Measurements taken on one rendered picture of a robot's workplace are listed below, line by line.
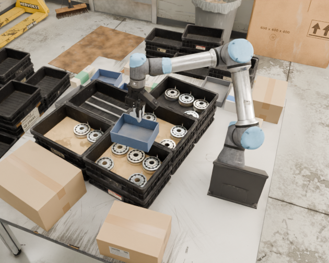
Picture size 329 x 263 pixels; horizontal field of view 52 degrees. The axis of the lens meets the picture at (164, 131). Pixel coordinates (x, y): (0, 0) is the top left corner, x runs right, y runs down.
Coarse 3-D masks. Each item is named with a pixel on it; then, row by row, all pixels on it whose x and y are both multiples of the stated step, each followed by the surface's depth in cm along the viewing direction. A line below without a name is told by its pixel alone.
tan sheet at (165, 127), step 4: (144, 112) 220; (160, 120) 215; (160, 124) 212; (164, 124) 212; (168, 124) 212; (172, 124) 213; (160, 128) 210; (164, 128) 210; (168, 128) 210; (160, 132) 207; (164, 132) 207; (168, 132) 208; (160, 136) 205; (164, 136) 205; (168, 136) 205; (156, 140) 202; (160, 140) 202; (172, 140) 202; (176, 140) 203; (176, 144) 200
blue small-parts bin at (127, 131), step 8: (120, 120) 171; (128, 120) 175; (136, 120) 173; (144, 120) 171; (112, 128) 165; (120, 128) 174; (128, 128) 174; (136, 128) 174; (144, 128) 174; (152, 128) 173; (112, 136) 165; (120, 136) 163; (128, 136) 170; (136, 136) 170; (144, 136) 170; (152, 136) 164; (128, 144) 165; (136, 144) 162; (144, 144) 160
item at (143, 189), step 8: (104, 136) 190; (96, 144) 186; (152, 144) 186; (88, 152) 181; (88, 160) 178; (168, 160) 180; (96, 168) 177; (104, 168) 174; (160, 168) 174; (112, 176) 173; (120, 176) 170; (152, 176) 170; (128, 184) 168; (136, 184) 167
